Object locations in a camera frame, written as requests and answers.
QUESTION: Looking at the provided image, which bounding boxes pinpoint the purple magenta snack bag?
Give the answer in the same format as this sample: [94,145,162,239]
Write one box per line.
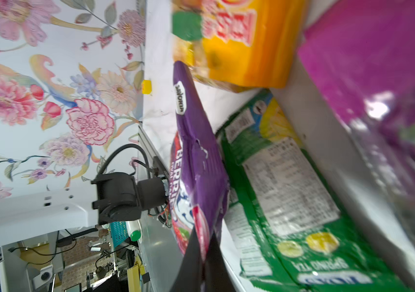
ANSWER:
[298,1,415,246]

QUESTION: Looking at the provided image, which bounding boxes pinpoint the teal plastic basket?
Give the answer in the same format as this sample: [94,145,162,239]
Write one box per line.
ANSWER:
[110,221,128,247]

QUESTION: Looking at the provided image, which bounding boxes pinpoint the green Fox's spring tea bag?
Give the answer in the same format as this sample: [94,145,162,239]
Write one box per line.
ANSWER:
[216,90,407,292]

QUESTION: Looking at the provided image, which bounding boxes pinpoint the white bottle green cap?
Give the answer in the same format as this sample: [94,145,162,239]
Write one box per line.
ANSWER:
[126,220,141,242]

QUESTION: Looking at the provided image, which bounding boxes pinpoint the purple Fox's berries bag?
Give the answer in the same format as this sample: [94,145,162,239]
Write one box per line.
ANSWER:
[169,61,229,259]

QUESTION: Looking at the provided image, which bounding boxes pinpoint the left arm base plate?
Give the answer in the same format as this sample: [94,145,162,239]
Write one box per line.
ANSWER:
[152,156,172,229]

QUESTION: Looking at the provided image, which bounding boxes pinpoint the yellow orange snack bag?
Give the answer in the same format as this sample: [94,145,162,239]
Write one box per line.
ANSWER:
[172,0,309,92]

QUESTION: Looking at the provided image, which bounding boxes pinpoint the small yellow block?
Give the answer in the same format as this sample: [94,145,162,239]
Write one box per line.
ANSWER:
[142,80,152,95]

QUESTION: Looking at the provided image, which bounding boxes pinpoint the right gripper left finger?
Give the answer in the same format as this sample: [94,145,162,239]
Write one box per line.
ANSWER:
[170,229,203,292]

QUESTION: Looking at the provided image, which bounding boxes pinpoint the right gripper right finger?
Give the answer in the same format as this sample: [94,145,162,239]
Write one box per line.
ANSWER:
[205,234,236,292]

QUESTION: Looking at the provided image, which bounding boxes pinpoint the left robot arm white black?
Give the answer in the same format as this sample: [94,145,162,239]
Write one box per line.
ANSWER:
[0,144,167,247]

